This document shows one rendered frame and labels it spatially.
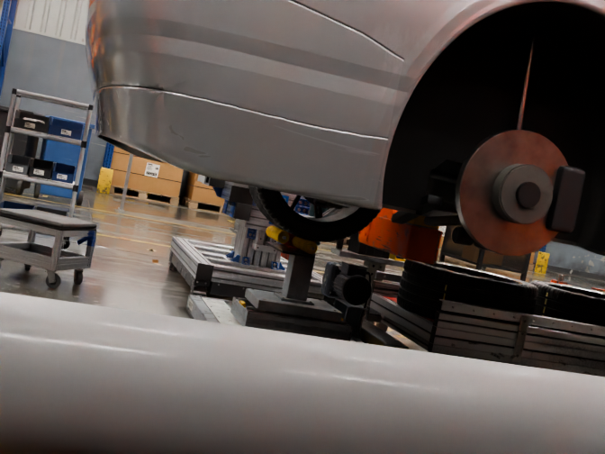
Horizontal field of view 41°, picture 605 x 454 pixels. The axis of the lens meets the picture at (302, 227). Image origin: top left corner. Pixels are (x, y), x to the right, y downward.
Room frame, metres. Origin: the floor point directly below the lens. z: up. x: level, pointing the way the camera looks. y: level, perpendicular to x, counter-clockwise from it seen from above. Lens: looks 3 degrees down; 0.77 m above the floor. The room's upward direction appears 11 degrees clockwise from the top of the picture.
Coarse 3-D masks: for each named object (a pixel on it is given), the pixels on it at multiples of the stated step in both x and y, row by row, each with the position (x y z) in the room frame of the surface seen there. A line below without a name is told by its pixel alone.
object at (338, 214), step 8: (296, 200) 3.80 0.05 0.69; (288, 208) 3.60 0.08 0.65; (320, 208) 3.84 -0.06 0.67; (344, 208) 3.84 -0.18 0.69; (352, 208) 3.76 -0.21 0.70; (360, 208) 3.69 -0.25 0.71; (296, 216) 3.61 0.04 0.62; (320, 216) 3.84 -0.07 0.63; (328, 216) 3.83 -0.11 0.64; (336, 216) 3.77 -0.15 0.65; (344, 216) 3.70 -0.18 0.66; (352, 216) 3.68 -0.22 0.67; (320, 224) 3.64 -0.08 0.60; (328, 224) 3.65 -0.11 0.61
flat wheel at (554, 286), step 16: (544, 288) 4.03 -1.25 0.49; (560, 288) 4.37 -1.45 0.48; (576, 288) 4.39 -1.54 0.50; (544, 304) 4.01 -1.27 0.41; (560, 304) 3.93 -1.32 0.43; (576, 304) 3.89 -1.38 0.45; (592, 304) 3.85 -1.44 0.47; (576, 320) 3.87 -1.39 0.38; (592, 320) 3.84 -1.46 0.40; (592, 336) 3.84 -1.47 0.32
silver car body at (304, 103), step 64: (128, 0) 1.78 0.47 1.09; (192, 0) 1.71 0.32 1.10; (256, 0) 1.72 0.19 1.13; (320, 0) 1.76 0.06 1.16; (384, 0) 1.80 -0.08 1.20; (448, 0) 1.84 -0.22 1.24; (512, 0) 1.89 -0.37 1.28; (576, 0) 1.93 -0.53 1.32; (128, 64) 1.80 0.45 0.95; (192, 64) 1.71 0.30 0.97; (256, 64) 1.73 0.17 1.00; (320, 64) 1.77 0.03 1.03; (384, 64) 1.81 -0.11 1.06; (448, 64) 2.20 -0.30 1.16; (512, 64) 2.25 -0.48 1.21; (576, 64) 2.27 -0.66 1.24; (128, 128) 1.82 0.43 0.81; (192, 128) 1.71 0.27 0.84; (256, 128) 1.74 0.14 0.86; (320, 128) 1.78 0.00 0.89; (384, 128) 1.82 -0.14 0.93; (448, 128) 2.21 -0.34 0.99; (512, 128) 2.26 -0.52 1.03; (576, 128) 2.31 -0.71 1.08; (320, 192) 1.79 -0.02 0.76; (384, 192) 2.17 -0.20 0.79; (448, 192) 3.77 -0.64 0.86; (512, 192) 1.98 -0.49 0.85; (576, 192) 2.05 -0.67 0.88
